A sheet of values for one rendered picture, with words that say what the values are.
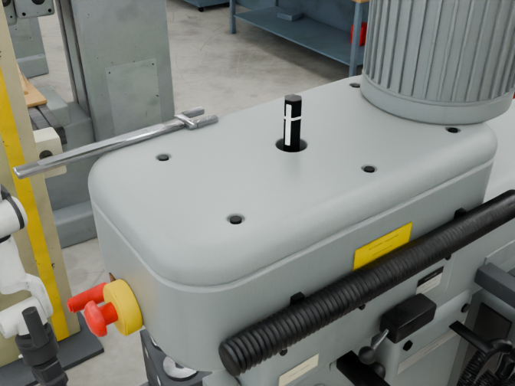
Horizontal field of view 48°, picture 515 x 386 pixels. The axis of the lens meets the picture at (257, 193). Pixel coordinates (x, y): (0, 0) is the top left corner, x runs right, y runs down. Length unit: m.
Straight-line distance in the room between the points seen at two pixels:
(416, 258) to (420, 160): 0.11
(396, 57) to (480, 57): 0.10
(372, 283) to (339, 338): 0.13
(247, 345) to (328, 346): 0.19
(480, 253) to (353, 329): 0.27
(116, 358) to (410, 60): 2.48
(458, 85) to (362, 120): 0.12
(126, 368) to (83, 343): 0.27
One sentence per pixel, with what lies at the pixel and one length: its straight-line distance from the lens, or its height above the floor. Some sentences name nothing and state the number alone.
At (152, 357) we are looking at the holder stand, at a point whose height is 1.10.
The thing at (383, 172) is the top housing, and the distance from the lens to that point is 0.63.
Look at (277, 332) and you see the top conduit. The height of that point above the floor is 1.80.
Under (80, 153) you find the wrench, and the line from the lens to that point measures 0.66.
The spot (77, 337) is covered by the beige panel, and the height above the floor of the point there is 0.03.
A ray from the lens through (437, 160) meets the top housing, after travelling 0.68.
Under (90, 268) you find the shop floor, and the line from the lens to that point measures 3.51.
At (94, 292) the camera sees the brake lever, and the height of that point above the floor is 1.71.
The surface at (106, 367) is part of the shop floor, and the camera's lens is 2.96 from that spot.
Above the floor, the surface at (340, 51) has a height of 0.23.
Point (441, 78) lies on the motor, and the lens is 0.72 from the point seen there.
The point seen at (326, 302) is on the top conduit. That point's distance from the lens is 0.58.
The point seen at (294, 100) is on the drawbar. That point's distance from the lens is 0.64.
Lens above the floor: 2.21
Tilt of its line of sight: 33 degrees down
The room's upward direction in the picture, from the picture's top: straight up
